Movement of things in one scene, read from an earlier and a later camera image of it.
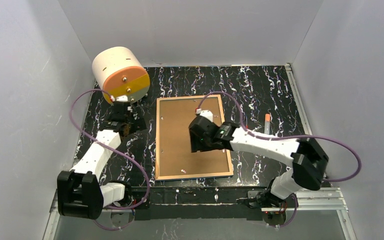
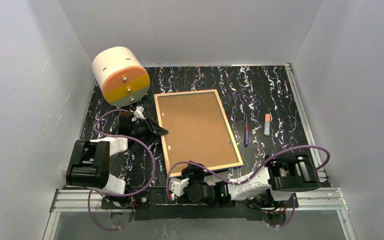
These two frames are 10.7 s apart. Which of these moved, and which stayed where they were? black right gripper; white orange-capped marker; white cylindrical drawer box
Moved: black right gripper
Stayed: white orange-capped marker; white cylindrical drawer box
